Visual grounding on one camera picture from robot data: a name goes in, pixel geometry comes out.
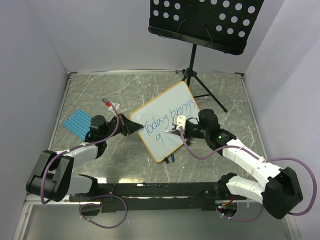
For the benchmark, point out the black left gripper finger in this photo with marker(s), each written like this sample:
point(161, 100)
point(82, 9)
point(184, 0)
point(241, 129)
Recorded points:
point(125, 120)
point(131, 128)

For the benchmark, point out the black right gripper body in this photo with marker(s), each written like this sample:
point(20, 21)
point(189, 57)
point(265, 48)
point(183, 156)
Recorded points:
point(195, 130)

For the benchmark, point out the yellow framed whiteboard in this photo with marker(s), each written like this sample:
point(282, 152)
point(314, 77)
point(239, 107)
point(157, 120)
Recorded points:
point(157, 115)

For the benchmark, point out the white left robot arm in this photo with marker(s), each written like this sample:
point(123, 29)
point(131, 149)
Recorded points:
point(52, 177)

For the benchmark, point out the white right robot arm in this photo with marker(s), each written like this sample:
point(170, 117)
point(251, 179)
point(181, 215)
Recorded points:
point(276, 188)

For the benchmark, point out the blue studded building plate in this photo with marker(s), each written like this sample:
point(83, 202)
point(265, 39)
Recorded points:
point(78, 124)

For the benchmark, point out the black perforated music stand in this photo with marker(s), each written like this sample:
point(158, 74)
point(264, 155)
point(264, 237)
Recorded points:
point(221, 25)

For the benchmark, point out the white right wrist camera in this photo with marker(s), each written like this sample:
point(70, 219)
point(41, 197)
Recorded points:
point(179, 122)

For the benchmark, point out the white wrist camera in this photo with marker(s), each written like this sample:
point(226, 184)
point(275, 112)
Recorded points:
point(111, 105)
point(179, 122)

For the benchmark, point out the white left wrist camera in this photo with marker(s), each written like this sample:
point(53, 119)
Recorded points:
point(111, 105)

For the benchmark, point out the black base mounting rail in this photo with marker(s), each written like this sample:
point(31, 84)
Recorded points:
point(157, 196)

